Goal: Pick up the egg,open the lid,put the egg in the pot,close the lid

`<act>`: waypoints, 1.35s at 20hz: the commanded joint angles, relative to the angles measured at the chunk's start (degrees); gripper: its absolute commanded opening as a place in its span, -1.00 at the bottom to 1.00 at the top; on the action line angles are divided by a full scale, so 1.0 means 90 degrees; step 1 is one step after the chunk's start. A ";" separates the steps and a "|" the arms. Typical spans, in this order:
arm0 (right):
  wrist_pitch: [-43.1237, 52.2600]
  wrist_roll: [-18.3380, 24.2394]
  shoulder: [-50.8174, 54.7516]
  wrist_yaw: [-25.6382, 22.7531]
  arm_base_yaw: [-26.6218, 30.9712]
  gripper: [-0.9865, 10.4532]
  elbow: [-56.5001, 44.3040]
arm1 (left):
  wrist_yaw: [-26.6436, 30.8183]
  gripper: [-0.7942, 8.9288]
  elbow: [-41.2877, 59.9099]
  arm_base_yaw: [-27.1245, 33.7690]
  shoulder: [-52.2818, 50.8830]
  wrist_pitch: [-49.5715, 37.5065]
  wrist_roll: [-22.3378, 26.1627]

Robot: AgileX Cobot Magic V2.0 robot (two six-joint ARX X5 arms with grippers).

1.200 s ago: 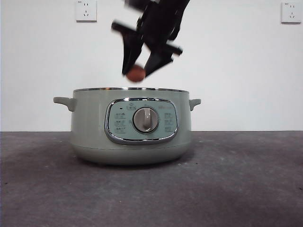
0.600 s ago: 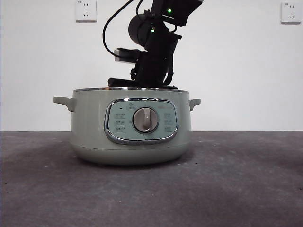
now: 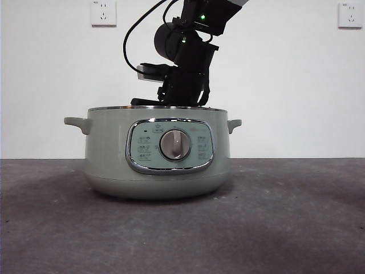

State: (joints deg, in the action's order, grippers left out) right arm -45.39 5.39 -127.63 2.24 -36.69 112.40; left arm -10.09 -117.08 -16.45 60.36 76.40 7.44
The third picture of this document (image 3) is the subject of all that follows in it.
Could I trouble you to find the sage green electric pot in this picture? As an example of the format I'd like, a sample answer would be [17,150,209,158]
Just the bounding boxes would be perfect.
[63,105,242,200]

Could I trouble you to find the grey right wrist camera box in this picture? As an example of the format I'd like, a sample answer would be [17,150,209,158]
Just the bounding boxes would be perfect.
[136,63,170,84]

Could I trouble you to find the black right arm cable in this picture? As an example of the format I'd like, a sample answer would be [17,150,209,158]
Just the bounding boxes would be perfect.
[123,0,179,72]

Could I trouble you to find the white wall socket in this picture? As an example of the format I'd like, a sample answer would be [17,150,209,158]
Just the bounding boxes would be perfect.
[338,2,363,30]
[91,0,117,28]

